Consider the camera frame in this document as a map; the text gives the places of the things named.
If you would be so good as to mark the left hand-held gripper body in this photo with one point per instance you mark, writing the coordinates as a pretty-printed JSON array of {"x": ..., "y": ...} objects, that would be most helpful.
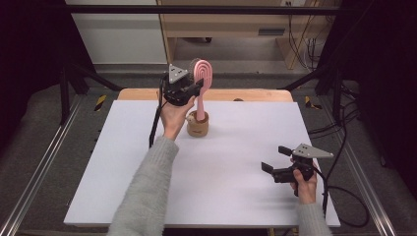
[{"x": 175, "y": 91}]

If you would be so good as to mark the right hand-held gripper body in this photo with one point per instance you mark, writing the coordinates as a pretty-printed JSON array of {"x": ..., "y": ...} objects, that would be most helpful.
[{"x": 288, "y": 175}]

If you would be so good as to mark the pink hair brush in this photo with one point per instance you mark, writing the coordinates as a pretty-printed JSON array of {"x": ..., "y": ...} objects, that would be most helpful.
[{"x": 200, "y": 108}]

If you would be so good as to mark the small wooden holder cup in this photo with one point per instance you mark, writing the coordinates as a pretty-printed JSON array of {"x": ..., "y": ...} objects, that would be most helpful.
[{"x": 197, "y": 129}]

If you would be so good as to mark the person's right hand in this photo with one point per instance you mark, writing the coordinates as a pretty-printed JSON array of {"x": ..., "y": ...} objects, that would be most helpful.
[{"x": 306, "y": 191}]

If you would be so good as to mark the person's left hand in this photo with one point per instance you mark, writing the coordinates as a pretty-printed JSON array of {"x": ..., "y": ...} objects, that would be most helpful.
[{"x": 172, "y": 119}]

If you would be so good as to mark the small beige bear figure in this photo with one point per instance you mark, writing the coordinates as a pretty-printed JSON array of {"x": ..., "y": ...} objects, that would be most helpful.
[{"x": 189, "y": 118}]

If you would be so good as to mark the light wooden desk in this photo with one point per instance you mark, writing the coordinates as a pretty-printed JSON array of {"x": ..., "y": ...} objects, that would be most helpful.
[{"x": 229, "y": 24}]

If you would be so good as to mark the white cabinet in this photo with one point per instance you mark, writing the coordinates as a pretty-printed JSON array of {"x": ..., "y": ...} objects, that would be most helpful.
[{"x": 121, "y": 37}]

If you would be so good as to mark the black metal stand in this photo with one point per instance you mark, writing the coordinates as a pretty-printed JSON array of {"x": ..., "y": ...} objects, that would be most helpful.
[
  {"x": 336, "y": 91},
  {"x": 65, "y": 95}
]

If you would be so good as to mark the black curtain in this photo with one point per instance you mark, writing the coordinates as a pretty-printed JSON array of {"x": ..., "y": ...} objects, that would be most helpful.
[
  {"x": 29, "y": 59},
  {"x": 383, "y": 82}
]

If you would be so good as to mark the black horizontal frame bar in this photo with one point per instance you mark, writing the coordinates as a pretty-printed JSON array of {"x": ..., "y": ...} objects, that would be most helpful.
[{"x": 196, "y": 9}]

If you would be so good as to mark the aluminium floor rail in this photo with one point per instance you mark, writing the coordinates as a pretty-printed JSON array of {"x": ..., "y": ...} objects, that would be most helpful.
[
  {"x": 39, "y": 170},
  {"x": 370, "y": 196}
]

